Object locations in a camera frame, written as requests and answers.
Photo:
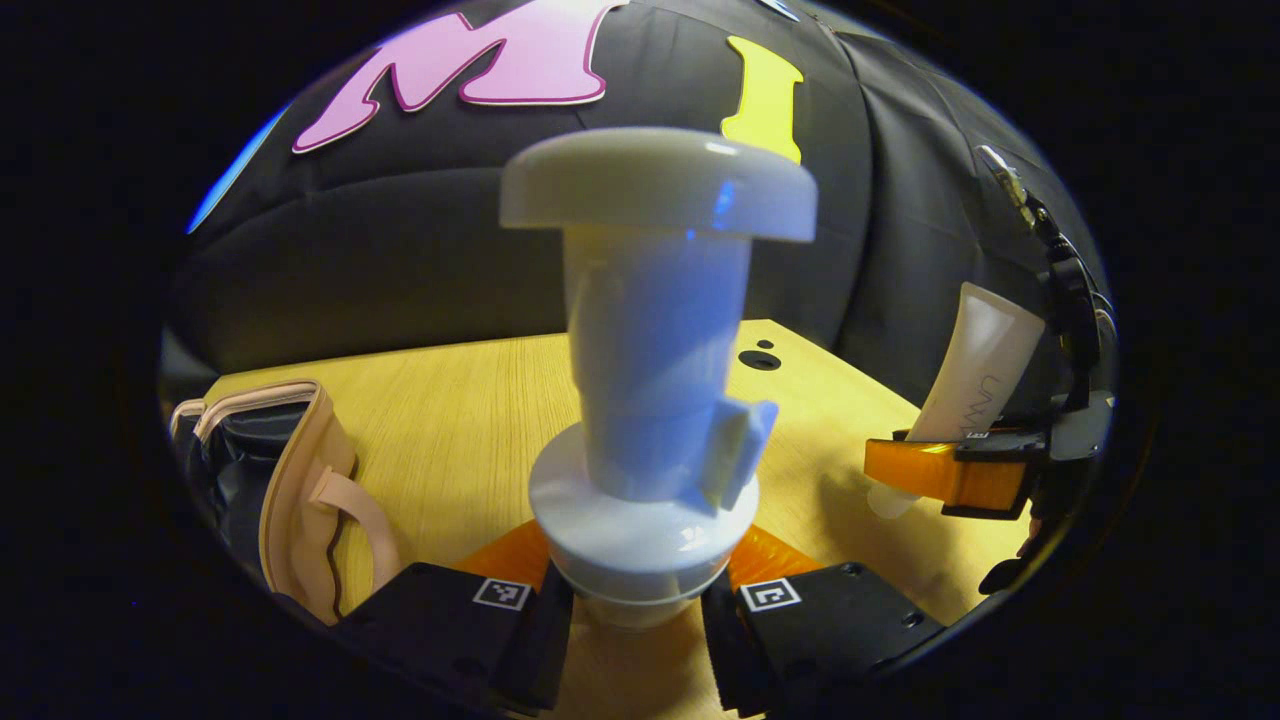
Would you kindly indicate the white pump bottle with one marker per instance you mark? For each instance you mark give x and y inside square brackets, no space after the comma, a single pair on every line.
[650,330]

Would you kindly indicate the pink suitcase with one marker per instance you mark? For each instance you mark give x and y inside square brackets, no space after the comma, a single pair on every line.
[295,480]

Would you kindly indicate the white cosmetic tube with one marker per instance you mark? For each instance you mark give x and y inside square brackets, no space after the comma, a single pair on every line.
[975,370]

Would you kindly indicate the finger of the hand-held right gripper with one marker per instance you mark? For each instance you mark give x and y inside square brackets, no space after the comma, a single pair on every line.
[940,475]

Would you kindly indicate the black backdrop cloth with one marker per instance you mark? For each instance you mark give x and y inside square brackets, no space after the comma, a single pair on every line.
[400,250]

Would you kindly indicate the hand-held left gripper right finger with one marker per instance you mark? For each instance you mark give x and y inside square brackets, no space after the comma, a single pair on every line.
[725,650]

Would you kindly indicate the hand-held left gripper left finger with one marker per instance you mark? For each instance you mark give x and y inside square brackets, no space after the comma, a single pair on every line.
[540,645]

